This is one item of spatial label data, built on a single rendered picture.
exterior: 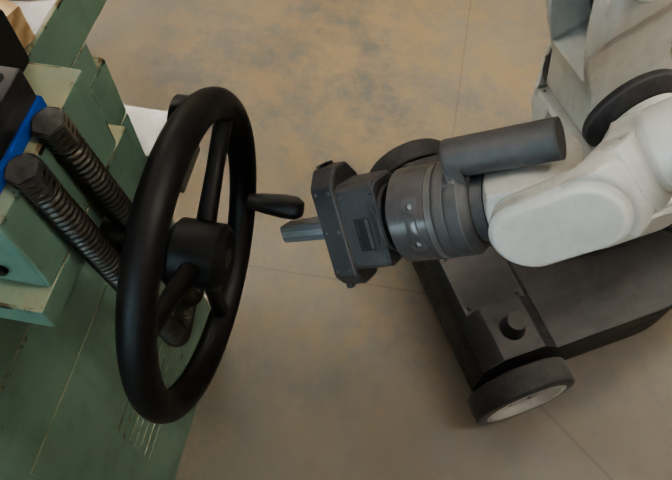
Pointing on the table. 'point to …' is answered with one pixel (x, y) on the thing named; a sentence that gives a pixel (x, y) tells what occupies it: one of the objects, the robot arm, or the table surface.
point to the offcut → (17, 22)
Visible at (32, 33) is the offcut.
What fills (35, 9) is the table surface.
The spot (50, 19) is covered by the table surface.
